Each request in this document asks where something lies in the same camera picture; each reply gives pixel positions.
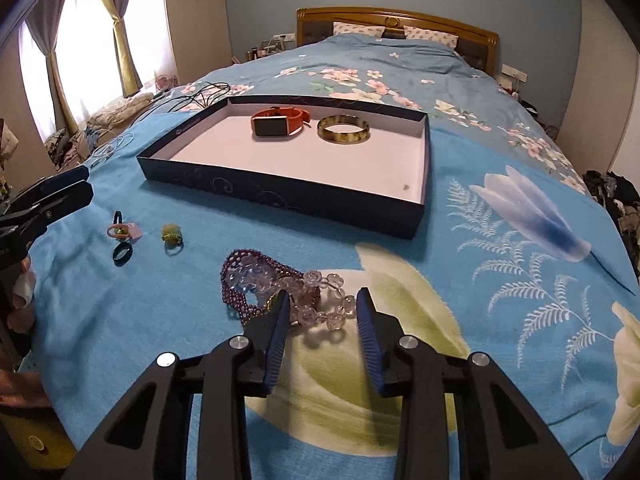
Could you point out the green heart pendant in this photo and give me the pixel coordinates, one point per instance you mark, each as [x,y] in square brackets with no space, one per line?
[170,232]

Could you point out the wooden bed headboard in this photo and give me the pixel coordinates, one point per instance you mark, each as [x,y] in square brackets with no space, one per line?
[440,25]

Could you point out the person's left forearm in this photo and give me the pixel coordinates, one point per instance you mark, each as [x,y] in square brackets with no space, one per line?
[20,390]

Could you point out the orange smartwatch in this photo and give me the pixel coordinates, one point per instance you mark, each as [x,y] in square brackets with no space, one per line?
[267,125]

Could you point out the white earphones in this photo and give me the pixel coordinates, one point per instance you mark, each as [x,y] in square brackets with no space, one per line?
[112,146]

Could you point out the tortoiseshell bangle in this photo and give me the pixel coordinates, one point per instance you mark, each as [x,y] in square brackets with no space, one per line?
[345,138]

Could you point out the pile of dark clothes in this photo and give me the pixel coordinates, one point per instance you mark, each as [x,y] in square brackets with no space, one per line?
[612,195]

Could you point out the dotted white pillow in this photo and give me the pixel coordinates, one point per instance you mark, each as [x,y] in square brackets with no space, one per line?
[357,29]
[430,35]

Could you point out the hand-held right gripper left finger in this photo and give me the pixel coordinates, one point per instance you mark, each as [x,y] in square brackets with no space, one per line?
[280,330]

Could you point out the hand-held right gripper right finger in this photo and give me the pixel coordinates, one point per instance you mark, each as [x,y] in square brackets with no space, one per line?
[367,340]

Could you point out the person's left hand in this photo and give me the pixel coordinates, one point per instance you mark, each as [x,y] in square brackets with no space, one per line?
[22,287]

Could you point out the bedside table items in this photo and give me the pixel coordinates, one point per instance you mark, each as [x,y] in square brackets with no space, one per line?
[265,50]

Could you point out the pink crystal pendant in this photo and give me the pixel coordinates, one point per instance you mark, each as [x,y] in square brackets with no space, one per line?
[134,232]

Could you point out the grey curtain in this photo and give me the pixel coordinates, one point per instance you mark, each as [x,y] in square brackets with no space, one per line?
[42,30]

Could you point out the pile of bedding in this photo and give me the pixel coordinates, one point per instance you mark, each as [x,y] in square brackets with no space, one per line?
[115,112]

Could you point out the grey-blue floral duvet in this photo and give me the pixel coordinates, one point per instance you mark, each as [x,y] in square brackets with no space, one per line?
[400,60]

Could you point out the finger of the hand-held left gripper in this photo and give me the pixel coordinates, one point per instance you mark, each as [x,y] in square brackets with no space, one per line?
[70,175]
[65,202]

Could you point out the yellow curtain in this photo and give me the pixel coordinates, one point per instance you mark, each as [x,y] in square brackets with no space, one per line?
[117,25]

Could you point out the white wall socket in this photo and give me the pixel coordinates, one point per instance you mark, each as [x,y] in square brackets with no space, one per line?
[514,73]

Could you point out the white shallow tray box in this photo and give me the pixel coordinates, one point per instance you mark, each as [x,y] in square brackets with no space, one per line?
[325,165]

